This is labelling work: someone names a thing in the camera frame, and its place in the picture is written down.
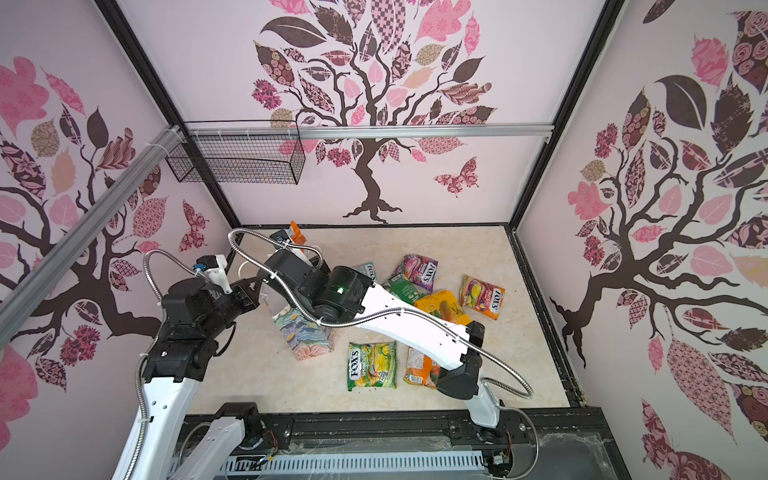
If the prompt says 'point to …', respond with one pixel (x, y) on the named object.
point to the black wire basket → (239, 152)
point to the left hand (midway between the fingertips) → (264, 283)
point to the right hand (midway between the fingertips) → (300, 266)
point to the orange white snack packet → (421, 369)
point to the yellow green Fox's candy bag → (372, 365)
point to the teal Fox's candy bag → (368, 268)
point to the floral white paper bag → (306, 335)
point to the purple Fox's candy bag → (418, 270)
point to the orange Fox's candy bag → (482, 296)
